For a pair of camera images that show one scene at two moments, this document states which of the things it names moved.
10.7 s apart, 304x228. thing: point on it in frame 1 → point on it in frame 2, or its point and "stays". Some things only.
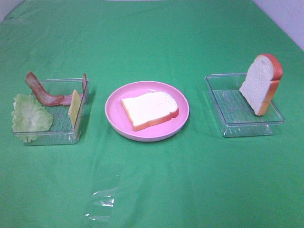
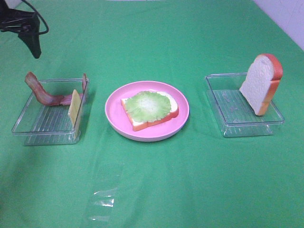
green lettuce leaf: x=30 y=118 → x=147 y=106
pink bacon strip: x=67 y=99 stays
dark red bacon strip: x=42 y=95 stays
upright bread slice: x=264 y=74 stays
